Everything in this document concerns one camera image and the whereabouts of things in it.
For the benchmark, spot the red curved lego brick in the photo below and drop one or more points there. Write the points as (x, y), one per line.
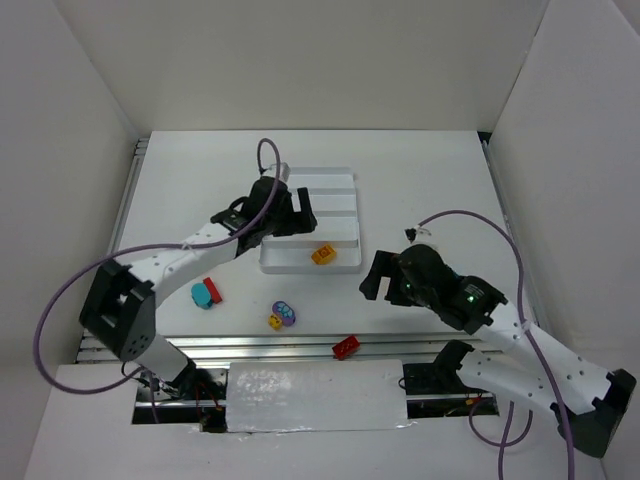
(346, 348)

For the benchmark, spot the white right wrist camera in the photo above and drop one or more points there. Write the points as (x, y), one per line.
(417, 234)

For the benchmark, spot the silver foil cover plate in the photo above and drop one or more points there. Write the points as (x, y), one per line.
(284, 397)

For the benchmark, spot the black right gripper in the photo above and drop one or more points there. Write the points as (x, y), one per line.
(388, 281)

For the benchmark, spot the red cloud lego brick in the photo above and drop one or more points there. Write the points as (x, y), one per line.
(212, 290)

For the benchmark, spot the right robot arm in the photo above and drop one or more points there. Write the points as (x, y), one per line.
(588, 402)

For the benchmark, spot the white divided sorting tray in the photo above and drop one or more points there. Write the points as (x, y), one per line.
(333, 197)

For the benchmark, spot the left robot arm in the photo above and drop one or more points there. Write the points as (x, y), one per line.
(120, 309)

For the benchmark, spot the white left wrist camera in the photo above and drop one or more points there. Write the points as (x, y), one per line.
(280, 171)

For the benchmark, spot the small yellow lego cube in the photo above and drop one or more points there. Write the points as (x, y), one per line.
(275, 322)

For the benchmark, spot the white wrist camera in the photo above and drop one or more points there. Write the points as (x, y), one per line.
(280, 171)
(417, 234)

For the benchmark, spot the purple flower lego brick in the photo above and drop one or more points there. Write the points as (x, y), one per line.
(284, 312)

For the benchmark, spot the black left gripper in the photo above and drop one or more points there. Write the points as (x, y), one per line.
(292, 215)

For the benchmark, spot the teal rounded lego brick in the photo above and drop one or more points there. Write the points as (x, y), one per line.
(201, 296)

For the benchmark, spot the yellow rounded lego brick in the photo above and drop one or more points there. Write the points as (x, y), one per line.
(324, 255)

